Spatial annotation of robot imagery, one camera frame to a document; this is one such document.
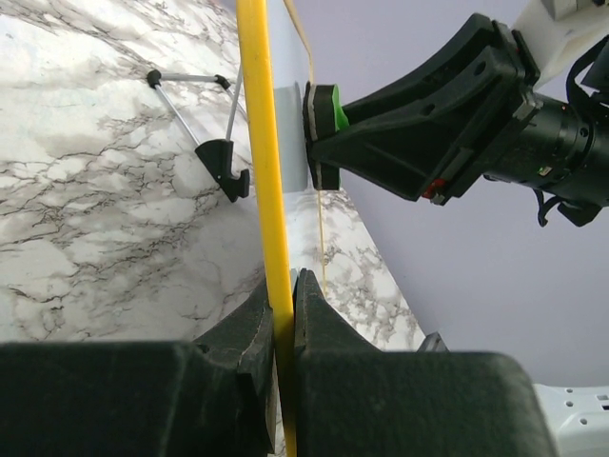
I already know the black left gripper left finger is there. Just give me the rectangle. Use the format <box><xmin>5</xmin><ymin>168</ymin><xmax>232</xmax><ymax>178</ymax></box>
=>
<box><xmin>1</xmin><ymin>284</ymin><xmax>276</xmax><ymax>456</ymax></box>

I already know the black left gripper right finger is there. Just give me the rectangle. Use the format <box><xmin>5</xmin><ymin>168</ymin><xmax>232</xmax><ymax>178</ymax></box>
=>
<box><xmin>294</xmin><ymin>269</ymin><xmax>557</xmax><ymax>457</ymax></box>

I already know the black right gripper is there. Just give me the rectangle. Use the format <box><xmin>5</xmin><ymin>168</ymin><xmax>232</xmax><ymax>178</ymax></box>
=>
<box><xmin>312</xmin><ymin>13</ymin><xmax>608</xmax><ymax>227</ymax></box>

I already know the yellow framed whiteboard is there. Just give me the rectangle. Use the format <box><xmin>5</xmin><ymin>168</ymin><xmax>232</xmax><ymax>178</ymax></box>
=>
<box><xmin>236</xmin><ymin>1</ymin><xmax>325</xmax><ymax>456</ymax></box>

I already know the green whiteboard eraser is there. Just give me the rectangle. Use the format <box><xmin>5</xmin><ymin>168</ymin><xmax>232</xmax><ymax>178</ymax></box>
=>
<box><xmin>303</xmin><ymin>82</ymin><xmax>349</xmax><ymax>191</ymax></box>

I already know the black wire whiteboard stand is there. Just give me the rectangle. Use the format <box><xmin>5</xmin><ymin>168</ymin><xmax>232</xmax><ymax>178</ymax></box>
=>
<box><xmin>146</xmin><ymin>69</ymin><xmax>251</xmax><ymax>204</ymax></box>

